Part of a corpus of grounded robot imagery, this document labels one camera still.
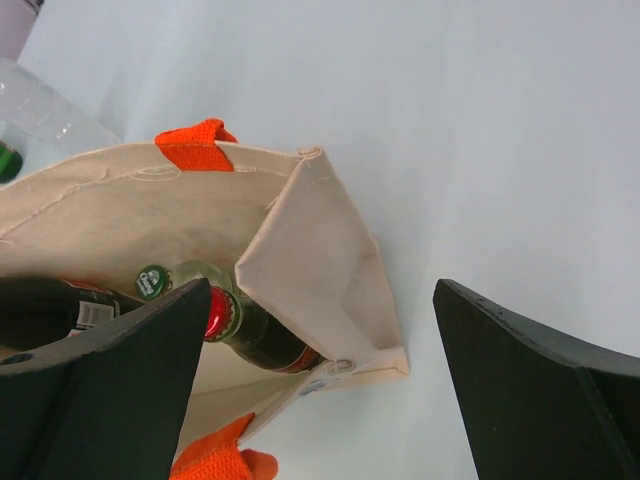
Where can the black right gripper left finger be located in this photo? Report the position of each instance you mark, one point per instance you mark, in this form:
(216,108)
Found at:
(108,403)

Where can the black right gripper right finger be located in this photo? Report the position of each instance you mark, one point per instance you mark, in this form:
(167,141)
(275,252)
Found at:
(537,403)

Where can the clear glass bottle green cap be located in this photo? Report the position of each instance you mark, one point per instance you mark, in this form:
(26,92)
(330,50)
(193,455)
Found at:
(156,280)

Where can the glass cola bottle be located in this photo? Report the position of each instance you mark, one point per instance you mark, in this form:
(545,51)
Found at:
(256,335)

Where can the beige canvas tote bag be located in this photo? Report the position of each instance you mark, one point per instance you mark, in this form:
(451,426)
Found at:
(283,225)

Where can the clear plastic water bottle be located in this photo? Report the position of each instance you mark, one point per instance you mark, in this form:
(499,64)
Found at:
(31,105)

